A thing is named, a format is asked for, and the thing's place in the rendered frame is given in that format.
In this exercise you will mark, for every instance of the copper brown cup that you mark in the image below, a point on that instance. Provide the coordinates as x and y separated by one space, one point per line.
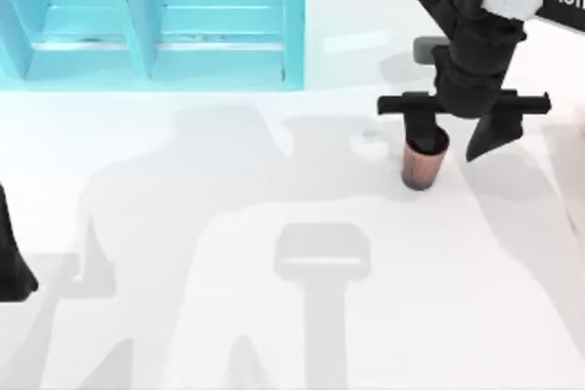
418 171

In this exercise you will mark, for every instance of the pale grey rounded box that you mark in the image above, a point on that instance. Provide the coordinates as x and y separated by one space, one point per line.
425 49

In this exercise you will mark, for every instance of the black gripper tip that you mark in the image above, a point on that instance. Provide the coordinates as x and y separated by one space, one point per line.
11 262

